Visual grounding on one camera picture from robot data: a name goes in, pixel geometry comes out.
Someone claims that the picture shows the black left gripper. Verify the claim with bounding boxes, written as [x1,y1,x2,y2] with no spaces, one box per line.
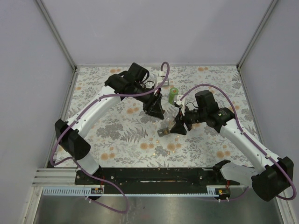
[132,83,165,119]

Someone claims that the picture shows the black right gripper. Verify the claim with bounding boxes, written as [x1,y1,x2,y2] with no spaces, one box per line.
[170,105,207,136]

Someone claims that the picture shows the grey weekly pill organizer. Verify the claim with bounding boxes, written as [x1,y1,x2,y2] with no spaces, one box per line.
[157,127,170,137]

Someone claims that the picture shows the green pill bottle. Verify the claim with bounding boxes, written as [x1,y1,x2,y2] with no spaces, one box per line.
[168,92,178,105]

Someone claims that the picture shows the green bottle cap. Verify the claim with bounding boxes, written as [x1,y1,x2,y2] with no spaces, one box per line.
[169,87,179,95]

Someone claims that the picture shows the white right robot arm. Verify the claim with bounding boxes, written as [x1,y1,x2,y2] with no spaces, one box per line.
[170,90,294,202]

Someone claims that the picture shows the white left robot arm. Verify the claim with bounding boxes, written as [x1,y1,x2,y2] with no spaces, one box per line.
[52,62,170,184]

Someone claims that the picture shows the floral table mat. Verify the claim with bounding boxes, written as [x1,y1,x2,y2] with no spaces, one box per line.
[48,65,269,168]

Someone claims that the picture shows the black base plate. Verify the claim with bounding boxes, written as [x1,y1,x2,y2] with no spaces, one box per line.
[75,168,240,193]

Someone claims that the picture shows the white cable duct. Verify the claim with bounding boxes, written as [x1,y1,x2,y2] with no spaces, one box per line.
[43,185,219,197]

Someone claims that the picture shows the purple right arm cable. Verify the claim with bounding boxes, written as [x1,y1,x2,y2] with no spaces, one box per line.
[179,84,294,203]

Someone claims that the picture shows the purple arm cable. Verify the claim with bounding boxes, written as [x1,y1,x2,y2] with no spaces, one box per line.
[179,84,294,203]
[50,61,171,213]

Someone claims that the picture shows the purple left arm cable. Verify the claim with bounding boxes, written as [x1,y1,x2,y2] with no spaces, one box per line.
[50,61,171,213]

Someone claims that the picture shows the aluminium frame rail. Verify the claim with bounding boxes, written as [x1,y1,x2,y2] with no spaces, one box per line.
[32,168,78,186]

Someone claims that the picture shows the left aluminium corner post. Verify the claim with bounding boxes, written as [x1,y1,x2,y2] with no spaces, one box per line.
[34,0,77,70]

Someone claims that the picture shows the aluminium corner post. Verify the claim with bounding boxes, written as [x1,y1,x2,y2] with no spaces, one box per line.
[34,0,77,70]
[236,0,279,71]

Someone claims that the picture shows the right aluminium corner post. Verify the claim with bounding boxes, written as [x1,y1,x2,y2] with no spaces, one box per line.
[236,0,279,71]

